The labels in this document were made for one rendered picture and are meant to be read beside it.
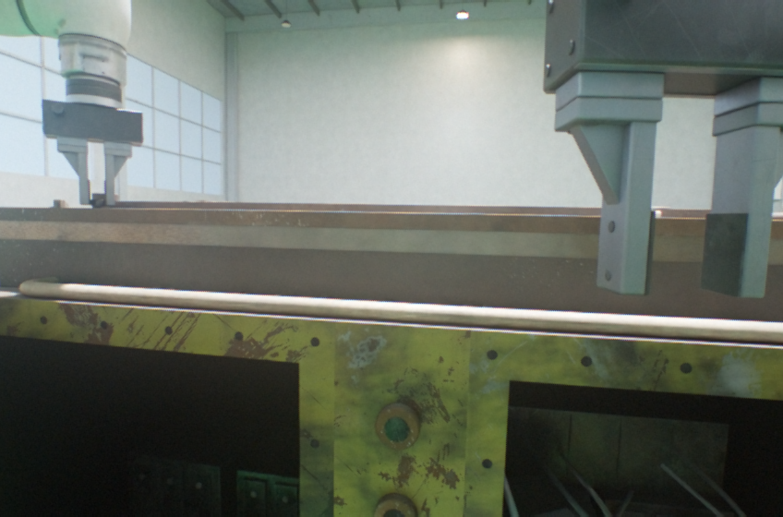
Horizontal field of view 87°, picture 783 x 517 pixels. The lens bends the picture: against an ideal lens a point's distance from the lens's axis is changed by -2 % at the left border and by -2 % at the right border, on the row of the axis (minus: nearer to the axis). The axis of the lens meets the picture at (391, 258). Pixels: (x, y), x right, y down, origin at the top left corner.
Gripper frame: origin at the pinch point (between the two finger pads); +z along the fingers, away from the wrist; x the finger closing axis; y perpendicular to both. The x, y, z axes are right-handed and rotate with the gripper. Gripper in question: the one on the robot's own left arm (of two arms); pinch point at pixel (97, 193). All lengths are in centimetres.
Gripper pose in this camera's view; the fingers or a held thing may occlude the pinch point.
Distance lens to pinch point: 82.5
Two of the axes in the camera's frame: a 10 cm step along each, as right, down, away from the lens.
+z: -0.2, 10.0, 0.9
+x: 8.2, -0.3, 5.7
